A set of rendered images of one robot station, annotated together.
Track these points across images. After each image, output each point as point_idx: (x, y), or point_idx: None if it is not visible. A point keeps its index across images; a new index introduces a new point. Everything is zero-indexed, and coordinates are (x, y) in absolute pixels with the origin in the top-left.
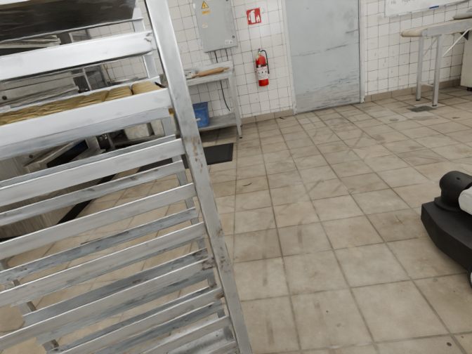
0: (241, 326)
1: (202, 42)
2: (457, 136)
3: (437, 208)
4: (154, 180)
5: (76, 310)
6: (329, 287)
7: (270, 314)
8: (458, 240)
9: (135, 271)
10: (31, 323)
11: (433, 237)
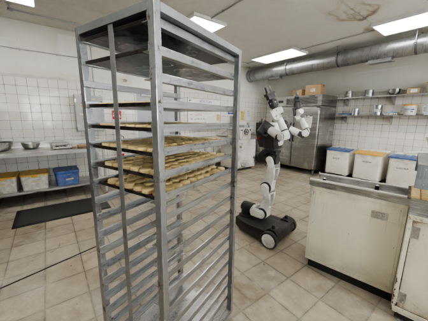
0: (234, 250)
1: (78, 124)
2: (229, 188)
3: (241, 216)
4: (175, 203)
5: (204, 244)
6: (214, 259)
7: (194, 279)
8: (254, 227)
9: (83, 289)
10: (111, 296)
11: (243, 229)
